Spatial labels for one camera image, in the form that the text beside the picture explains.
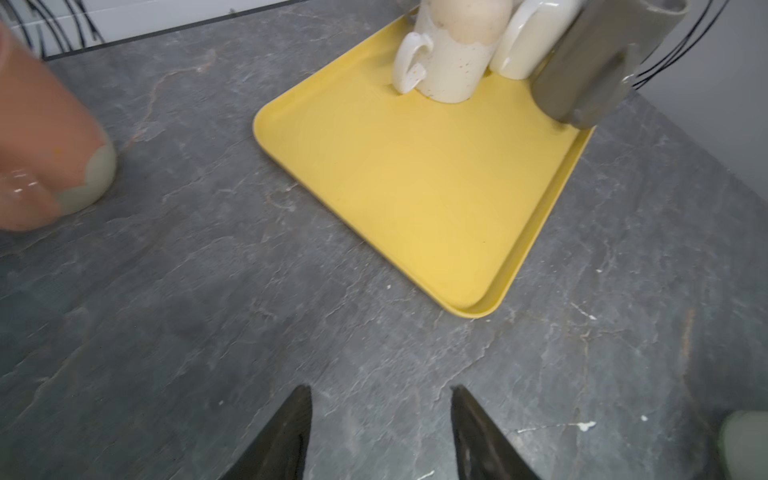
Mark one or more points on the white mug on tray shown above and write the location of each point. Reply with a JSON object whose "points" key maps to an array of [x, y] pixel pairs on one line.
{"points": [[533, 31]]}

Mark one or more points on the peach mug cream base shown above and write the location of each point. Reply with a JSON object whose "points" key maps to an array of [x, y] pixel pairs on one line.
{"points": [[56, 158]]}

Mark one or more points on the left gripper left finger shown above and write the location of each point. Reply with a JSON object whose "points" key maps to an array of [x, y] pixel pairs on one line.
{"points": [[279, 451]]}

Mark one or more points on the large grey mug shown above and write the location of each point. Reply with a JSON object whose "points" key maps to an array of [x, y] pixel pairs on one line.
{"points": [[595, 64]]}

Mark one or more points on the yellow plastic tray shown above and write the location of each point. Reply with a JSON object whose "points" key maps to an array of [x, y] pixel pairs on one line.
{"points": [[454, 196]]}

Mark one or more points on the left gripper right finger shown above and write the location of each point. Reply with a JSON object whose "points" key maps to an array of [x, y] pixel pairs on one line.
{"points": [[482, 450]]}

